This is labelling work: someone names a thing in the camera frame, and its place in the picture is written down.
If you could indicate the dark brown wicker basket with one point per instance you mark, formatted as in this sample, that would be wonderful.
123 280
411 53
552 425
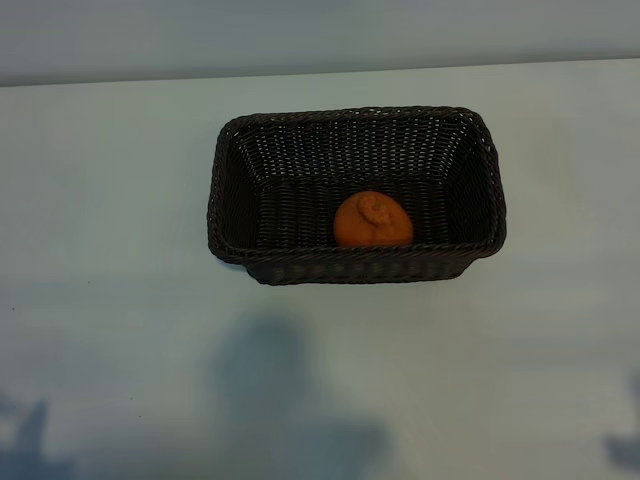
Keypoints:
300 165

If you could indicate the orange fruit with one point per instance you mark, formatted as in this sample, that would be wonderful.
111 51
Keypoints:
372 225

